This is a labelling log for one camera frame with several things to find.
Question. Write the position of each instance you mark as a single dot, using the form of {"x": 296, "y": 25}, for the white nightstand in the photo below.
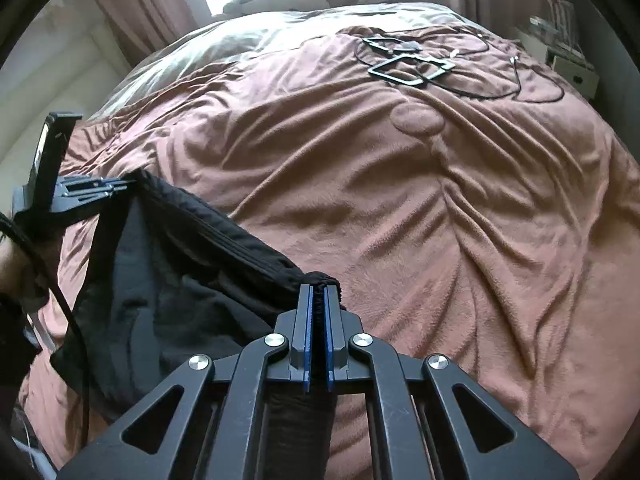
{"x": 575, "y": 72}

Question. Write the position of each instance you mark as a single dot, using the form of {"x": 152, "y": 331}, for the person's left hand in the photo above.
{"x": 17, "y": 272}

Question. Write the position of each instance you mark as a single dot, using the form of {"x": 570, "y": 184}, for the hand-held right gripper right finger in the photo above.
{"x": 329, "y": 330}

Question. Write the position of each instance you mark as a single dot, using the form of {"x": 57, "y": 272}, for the cream leather headboard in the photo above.
{"x": 60, "y": 70}

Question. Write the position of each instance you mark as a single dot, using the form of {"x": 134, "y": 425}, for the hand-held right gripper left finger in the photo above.
{"x": 306, "y": 330}

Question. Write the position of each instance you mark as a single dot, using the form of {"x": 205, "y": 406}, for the brown blanket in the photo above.
{"x": 400, "y": 210}

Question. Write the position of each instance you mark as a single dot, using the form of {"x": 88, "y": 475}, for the black pants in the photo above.
{"x": 175, "y": 300}

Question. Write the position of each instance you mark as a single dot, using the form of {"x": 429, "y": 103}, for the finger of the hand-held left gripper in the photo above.
{"x": 95, "y": 189}

